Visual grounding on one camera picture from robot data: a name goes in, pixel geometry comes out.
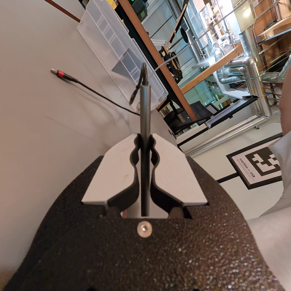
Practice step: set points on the vertical silver duct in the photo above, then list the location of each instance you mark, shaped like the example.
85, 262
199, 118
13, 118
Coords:
254, 79

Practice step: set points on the clear plastic tray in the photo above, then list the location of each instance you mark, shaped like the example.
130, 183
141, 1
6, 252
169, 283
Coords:
109, 34

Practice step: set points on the silver duct pipe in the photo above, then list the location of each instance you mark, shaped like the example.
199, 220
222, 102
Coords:
272, 75

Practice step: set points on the black device with green display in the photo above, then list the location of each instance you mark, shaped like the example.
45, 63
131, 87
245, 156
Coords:
139, 11

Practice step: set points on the black office chair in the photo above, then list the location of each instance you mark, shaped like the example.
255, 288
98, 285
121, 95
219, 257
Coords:
193, 111

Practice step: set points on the person's white shirt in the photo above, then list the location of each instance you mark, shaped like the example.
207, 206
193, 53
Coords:
268, 238

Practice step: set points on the framed marker sign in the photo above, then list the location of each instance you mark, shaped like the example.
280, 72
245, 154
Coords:
245, 168

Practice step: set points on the person's right forearm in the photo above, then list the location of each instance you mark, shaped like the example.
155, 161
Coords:
286, 91

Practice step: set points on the grey usb hub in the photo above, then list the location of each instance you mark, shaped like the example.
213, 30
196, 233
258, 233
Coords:
145, 113

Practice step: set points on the grey desk with wooden edge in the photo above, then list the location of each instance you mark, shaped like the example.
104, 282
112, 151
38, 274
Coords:
149, 45

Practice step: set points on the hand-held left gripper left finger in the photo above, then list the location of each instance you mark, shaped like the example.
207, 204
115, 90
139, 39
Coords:
109, 177

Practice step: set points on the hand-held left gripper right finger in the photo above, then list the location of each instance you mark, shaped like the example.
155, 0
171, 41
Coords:
179, 179

